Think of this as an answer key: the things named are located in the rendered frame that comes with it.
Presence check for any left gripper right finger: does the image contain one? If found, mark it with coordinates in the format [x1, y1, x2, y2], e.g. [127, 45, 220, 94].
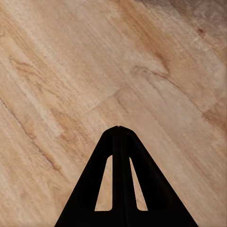
[118, 126, 199, 227]

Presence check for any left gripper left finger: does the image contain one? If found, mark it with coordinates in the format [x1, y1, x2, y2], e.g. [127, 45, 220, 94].
[54, 126, 126, 227]

